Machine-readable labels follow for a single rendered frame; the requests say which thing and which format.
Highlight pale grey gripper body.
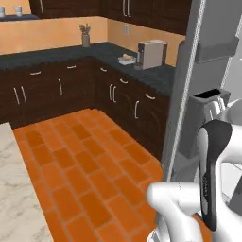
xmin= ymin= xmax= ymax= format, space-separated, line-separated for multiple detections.
xmin=205 ymin=97 xmax=227 ymax=119

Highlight grey door bin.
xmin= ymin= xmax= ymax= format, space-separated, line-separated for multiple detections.
xmin=181 ymin=88 xmax=232 ymax=160
xmin=193 ymin=33 xmax=241 ymax=64

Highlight grey fridge body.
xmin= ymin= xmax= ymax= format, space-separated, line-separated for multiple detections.
xmin=220 ymin=46 xmax=242 ymax=209

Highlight grey fridge door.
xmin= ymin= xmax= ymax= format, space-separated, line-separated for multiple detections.
xmin=160 ymin=0 xmax=242 ymax=185

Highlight dark wood base cupboards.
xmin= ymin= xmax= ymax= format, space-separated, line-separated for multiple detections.
xmin=94 ymin=60 xmax=172 ymax=163
xmin=0 ymin=58 xmax=97 ymax=127

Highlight white plate with bread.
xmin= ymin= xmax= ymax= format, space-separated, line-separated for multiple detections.
xmin=117 ymin=53 xmax=138 ymax=66

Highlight grey pot with tools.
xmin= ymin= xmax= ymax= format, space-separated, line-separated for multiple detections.
xmin=78 ymin=23 xmax=93 ymax=48

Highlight dark wood wall cupboards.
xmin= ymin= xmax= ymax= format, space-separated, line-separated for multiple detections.
xmin=28 ymin=0 xmax=102 ymax=20
xmin=99 ymin=0 xmax=194 ymax=36

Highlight dark wall shelf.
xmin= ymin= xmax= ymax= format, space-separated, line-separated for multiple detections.
xmin=0 ymin=13 xmax=40 ymax=22

